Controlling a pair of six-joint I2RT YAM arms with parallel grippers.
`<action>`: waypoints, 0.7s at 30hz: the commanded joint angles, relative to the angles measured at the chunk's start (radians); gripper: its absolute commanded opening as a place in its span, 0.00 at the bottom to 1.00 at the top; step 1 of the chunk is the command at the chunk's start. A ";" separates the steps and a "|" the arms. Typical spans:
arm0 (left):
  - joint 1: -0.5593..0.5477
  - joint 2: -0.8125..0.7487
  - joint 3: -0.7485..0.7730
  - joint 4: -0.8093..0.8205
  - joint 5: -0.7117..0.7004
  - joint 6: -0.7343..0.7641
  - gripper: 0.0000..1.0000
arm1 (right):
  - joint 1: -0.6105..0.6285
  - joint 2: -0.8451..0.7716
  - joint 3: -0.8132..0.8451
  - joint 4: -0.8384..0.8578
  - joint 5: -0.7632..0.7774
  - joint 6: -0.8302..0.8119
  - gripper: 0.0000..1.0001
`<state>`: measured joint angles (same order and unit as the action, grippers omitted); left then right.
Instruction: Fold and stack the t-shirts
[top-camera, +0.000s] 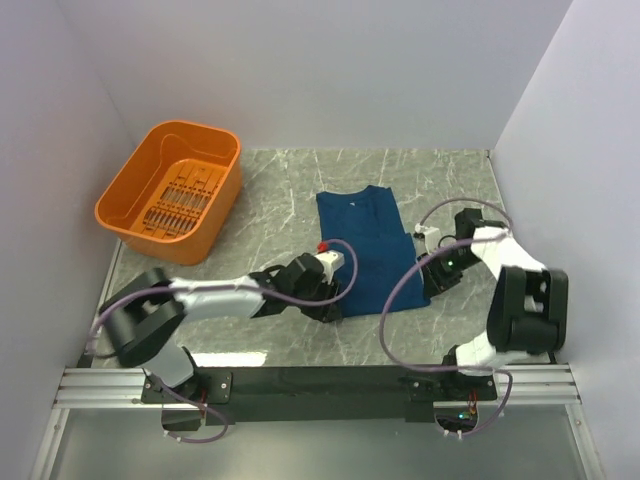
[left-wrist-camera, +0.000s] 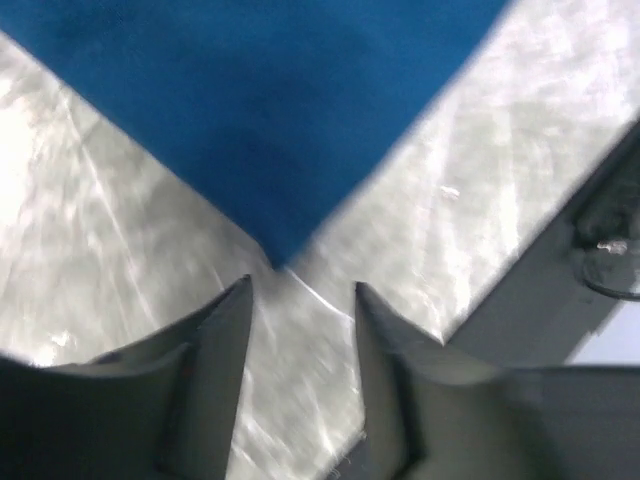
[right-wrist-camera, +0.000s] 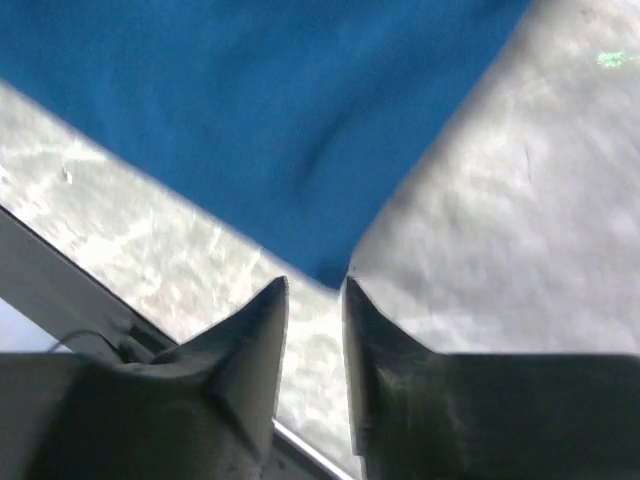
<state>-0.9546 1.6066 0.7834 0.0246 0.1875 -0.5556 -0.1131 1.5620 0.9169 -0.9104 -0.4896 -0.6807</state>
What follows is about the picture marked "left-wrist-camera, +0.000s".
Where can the blue Mickey Mouse t-shirt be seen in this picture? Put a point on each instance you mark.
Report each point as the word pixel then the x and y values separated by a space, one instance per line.
pixel 274 111

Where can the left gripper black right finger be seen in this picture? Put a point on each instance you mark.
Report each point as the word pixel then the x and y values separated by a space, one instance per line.
pixel 435 412

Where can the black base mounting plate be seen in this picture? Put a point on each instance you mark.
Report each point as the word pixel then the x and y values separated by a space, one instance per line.
pixel 572 298

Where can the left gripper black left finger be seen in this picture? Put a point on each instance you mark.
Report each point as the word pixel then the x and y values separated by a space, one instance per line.
pixel 163 407

